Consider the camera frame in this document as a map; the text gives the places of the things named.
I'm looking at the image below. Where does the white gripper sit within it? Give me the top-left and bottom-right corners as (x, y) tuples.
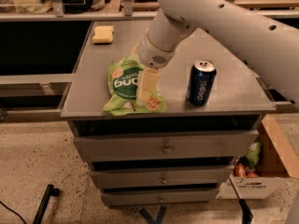
(131, 33), (175, 106)

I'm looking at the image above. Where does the green rice chip bag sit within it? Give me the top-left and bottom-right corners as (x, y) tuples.
(103, 57), (167, 116)

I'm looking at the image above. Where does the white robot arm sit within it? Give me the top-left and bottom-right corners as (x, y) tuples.
(138, 0), (299, 106)

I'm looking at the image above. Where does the yellow sponge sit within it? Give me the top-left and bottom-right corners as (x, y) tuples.
(92, 25), (114, 44)

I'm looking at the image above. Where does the green snack bag in box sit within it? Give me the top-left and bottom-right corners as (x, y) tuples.
(246, 141), (262, 167)

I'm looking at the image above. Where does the blue pepsi can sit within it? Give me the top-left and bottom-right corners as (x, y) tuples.
(186, 60), (217, 105)

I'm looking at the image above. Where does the grey drawer cabinet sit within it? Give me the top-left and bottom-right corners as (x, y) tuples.
(62, 21), (275, 194)

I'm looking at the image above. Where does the top grey drawer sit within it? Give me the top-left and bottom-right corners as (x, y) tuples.
(74, 130), (258, 162)

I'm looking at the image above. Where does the grey drawer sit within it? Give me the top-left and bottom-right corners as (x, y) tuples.
(91, 165), (233, 189)
(74, 130), (258, 162)
(101, 188), (219, 206)

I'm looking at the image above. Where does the middle grey drawer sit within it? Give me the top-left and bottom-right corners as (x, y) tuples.
(91, 165), (233, 189)

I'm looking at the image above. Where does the bottom grey drawer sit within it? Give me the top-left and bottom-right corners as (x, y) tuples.
(101, 188), (219, 206)

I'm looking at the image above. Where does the orange snack in box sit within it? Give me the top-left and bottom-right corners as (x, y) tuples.
(234, 163), (258, 178)

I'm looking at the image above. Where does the black bar on floor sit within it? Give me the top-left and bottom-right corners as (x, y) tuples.
(33, 184), (60, 224)

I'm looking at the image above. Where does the cardboard box with snacks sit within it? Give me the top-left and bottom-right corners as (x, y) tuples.
(217, 115), (299, 200)

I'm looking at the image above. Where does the black tool handle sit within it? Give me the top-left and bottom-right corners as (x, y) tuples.
(229, 177), (253, 224)

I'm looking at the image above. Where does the black cable on floor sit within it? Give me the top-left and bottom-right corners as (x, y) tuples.
(0, 200), (28, 224)

